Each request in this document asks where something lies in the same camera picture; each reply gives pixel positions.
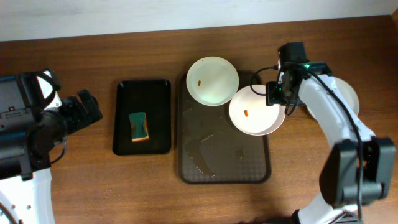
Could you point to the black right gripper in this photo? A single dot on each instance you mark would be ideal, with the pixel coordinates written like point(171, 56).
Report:
point(273, 98)

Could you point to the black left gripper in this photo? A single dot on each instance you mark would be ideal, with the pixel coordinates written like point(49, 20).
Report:
point(78, 111)

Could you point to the white plate with red stain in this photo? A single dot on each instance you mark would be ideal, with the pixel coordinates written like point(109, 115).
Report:
point(249, 112)

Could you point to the green and yellow sponge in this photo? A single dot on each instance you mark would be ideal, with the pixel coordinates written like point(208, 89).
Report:
point(139, 129)

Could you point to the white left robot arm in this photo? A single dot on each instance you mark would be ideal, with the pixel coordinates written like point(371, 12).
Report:
point(33, 121)

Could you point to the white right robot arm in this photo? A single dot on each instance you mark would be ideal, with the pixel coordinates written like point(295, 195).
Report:
point(359, 168)

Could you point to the white plate at tray top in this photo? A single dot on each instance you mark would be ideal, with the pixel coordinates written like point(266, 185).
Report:
point(212, 81)

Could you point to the small black tray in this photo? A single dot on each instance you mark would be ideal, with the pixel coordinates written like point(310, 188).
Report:
point(152, 97)

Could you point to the brown checkered serving tray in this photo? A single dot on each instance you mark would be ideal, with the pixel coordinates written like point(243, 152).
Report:
point(211, 150)

